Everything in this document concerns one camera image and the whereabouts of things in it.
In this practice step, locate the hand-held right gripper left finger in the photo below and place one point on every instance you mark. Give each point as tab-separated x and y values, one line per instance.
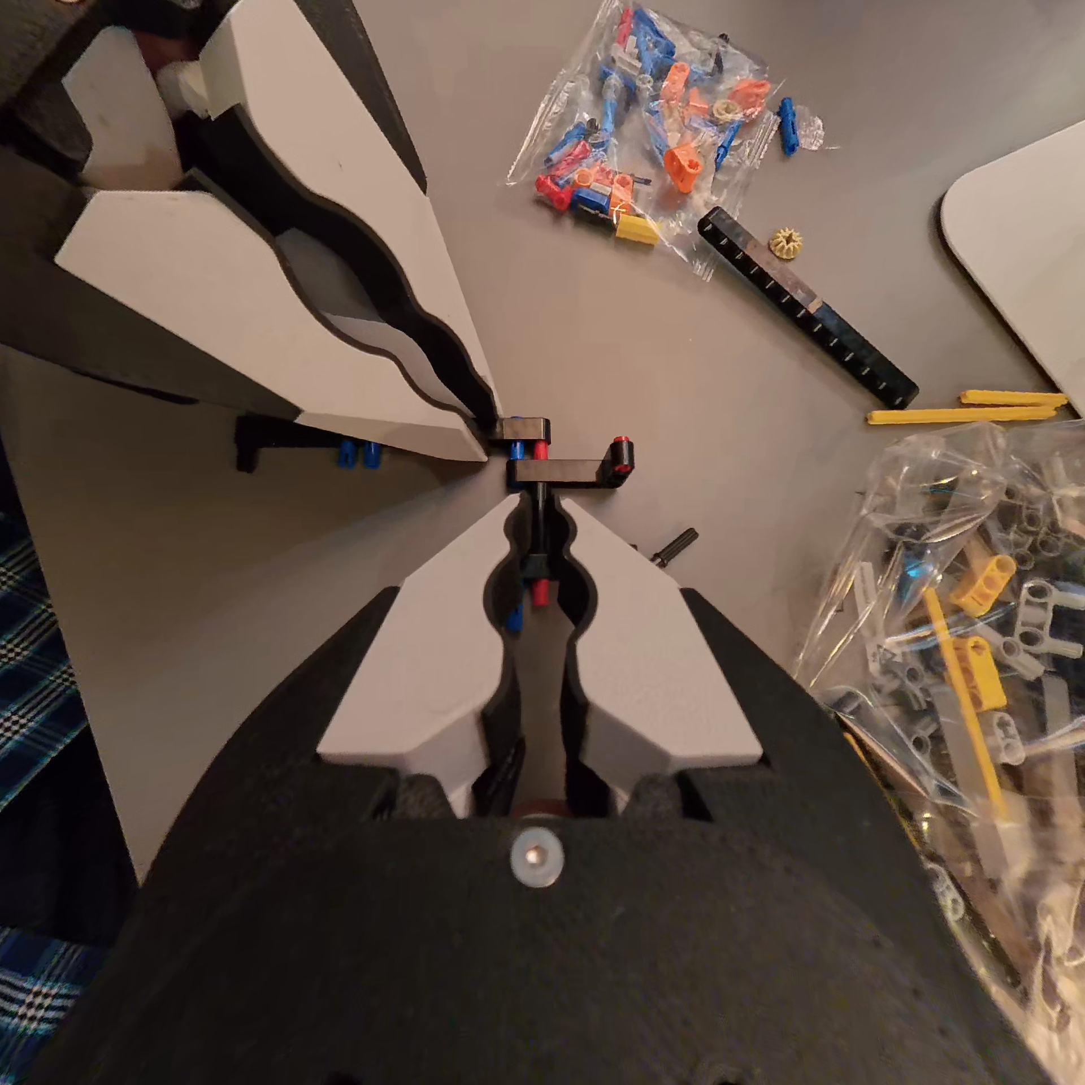
407	678

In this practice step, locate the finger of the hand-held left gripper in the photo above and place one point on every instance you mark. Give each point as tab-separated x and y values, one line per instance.
212	297
322	127

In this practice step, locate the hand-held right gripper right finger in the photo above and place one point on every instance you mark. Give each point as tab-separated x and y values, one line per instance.
670	678

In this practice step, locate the black lego crank assembly red pins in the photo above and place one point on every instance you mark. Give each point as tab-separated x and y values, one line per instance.
576	470

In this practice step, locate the thin black lego beam blue pins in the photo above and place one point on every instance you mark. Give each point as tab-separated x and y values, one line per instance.
527	426

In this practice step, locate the clear bag of grey lego pieces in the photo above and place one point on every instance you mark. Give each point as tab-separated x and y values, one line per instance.
975	678

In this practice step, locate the black lego pin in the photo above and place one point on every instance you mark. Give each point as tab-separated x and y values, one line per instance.
676	546

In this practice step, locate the clear bag of colourful lego pins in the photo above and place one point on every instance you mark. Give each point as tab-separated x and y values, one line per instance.
644	110

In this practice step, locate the long yellow lego axle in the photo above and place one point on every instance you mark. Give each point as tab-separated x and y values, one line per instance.
958	415

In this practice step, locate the long thick black lego beam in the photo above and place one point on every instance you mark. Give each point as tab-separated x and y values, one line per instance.
805	305

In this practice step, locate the short yellow lego axle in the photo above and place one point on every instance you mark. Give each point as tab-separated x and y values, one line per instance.
1017	398

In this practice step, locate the tan lego gear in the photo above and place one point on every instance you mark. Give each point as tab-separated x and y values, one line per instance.
787	242

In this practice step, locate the blue lego pin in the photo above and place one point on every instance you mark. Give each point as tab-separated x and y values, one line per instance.
788	127

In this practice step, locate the blue plaid shirt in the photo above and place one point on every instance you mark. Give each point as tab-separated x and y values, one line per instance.
34	678

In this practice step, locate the white stand with flat base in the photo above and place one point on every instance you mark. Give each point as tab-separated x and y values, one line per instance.
1034	254

